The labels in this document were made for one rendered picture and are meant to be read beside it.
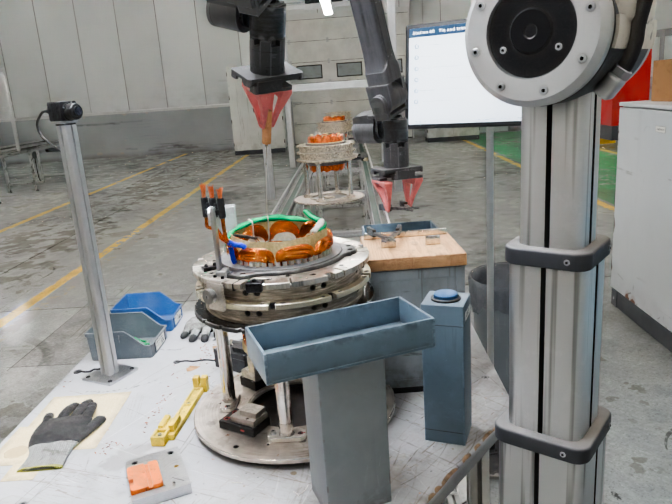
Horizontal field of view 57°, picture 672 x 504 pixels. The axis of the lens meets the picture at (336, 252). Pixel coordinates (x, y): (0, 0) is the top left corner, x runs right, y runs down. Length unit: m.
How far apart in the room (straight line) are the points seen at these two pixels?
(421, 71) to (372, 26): 0.81
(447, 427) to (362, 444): 0.23
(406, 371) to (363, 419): 0.38
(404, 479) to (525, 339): 0.33
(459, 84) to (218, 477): 1.43
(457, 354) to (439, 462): 0.18
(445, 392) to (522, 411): 0.22
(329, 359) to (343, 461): 0.17
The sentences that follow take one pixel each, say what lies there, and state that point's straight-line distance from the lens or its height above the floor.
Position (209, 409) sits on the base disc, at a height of 0.80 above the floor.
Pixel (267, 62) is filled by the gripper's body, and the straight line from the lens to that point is 1.02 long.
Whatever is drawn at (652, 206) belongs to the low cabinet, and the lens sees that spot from 3.53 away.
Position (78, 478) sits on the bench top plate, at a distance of 1.19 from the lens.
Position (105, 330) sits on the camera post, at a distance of 1.49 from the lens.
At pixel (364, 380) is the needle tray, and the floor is 0.99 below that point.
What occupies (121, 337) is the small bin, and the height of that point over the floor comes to 0.84.
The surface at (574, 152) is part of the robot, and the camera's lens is 0.78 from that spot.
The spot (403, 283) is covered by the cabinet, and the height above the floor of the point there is 1.01.
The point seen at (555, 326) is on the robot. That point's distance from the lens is 0.83.
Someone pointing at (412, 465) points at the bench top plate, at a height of 0.78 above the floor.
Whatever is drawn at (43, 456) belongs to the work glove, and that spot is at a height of 0.79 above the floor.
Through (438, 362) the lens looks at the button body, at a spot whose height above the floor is 0.93.
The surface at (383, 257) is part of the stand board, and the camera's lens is 1.18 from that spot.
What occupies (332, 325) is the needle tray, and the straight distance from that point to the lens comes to 0.93.
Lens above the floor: 1.39
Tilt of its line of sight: 15 degrees down
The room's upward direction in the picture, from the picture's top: 4 degrees counter-clockwise
